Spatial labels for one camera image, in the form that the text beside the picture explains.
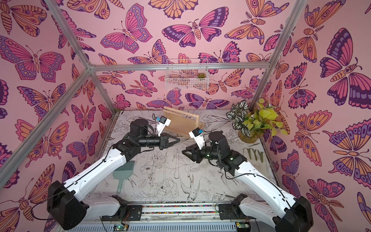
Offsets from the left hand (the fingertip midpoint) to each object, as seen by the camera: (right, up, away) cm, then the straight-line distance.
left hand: (180, 140), depth 69 cm
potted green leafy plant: (+39, +7, +13) cm, 42 cm away
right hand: (+3, -4, +1) cm, 5 cm away
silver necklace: (+4, -23, +18) cm, 30 cm away
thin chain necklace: (-2, -19, +21) cm, 29 cm away
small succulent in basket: (+12, +39, +25) cm, 48 cm away
